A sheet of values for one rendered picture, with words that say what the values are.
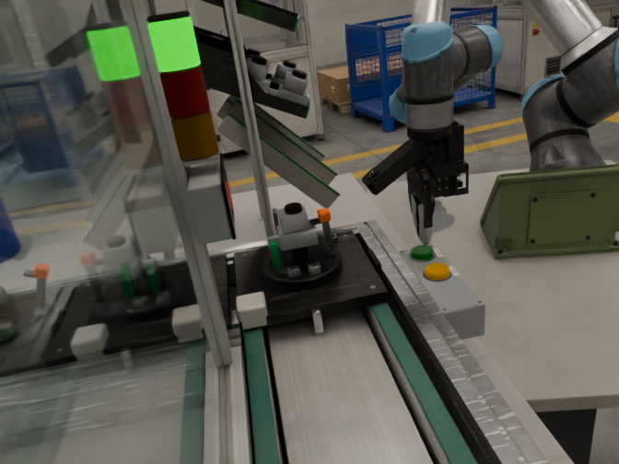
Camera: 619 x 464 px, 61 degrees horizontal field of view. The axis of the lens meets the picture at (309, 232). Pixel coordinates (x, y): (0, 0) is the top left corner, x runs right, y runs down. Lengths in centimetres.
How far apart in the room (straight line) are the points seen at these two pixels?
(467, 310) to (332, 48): 922
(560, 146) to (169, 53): 81
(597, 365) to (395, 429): 35
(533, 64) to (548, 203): 507
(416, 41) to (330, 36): 908
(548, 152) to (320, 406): 70
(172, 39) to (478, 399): 53
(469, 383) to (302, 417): 22
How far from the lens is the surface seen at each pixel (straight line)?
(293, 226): 86
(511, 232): 114
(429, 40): 82
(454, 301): 84
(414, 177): 89
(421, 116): 84
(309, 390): 76
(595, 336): 97
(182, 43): 60
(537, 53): 616
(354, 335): 85
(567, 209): 114
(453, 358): 74
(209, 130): 62
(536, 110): 122
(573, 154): 114
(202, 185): 59
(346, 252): 97
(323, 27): 984
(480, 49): 90
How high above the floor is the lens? 143
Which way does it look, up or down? 26 degrees down
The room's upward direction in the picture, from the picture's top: 8 degrees counter-clockwise
